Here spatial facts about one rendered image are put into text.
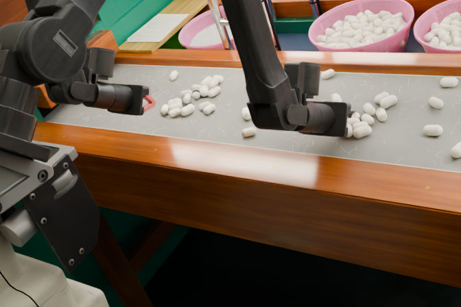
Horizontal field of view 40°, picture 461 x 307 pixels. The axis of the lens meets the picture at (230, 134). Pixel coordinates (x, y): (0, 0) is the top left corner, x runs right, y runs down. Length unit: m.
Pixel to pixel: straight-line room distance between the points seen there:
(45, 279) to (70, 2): 0.44
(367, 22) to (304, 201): 0.66
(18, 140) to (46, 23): 0.14
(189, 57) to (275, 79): 0.72
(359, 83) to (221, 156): 0.37
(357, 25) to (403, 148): 0.55
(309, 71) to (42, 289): 0.58
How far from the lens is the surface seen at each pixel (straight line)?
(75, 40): 0.80
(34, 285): 1.03
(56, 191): 0.98
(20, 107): 0.78
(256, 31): 1.05
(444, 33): 1.59
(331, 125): 1.23
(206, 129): 1.48
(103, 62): 1.37
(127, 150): 1.48
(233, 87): 1.60
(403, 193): 1.12
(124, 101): 1.41
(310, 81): 1.16
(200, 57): 1.75
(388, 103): 1.36
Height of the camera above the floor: 1.50
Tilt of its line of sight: 32 degrees down
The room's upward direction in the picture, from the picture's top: 21 degrees counter-clockwise
